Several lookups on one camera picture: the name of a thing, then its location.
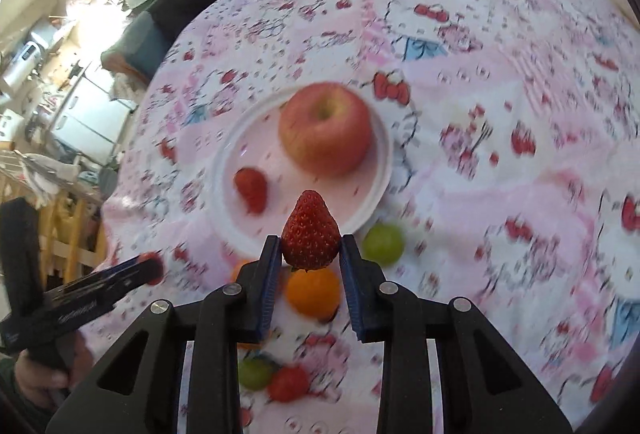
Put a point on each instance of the green grape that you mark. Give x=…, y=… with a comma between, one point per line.
x=383, y=242
x=254, y=373

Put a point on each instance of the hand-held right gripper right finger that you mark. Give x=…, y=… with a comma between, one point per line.
x=351, y=289

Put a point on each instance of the person's left hand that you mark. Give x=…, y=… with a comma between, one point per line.
x=35, y=384

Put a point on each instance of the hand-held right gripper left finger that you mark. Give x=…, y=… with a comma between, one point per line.
x=268, y=286

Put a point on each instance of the white refrigerator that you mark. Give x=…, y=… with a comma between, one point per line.
x=90, y=119

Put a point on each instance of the white cloth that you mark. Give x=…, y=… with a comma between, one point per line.
x=47, y=174

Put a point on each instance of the red apple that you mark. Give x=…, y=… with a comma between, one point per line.
x=325, y=129

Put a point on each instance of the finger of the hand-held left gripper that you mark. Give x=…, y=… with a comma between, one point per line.
x=100, y=278

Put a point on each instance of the red cherry tomato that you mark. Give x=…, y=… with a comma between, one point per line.
x=154, y=270
x=288, y=383

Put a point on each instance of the small red strawberry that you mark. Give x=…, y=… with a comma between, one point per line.
x=251, y=189

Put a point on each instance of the large red strawberry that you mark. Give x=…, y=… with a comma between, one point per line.
x=310, y=234

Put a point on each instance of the wooden rack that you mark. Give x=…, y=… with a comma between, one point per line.
x=60, y=234

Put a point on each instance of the white round plate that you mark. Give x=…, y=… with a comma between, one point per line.
x=240, y=209

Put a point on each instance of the blue grey cushion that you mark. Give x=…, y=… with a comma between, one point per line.
x=137, y=46

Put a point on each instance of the pink printed blanket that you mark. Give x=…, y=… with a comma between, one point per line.
x=500, y=139

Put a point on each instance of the orange mandarin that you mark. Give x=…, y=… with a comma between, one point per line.
x=314, y=292
x=239, y=270

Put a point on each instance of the white appliance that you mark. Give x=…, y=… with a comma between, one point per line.
x=20, y=64

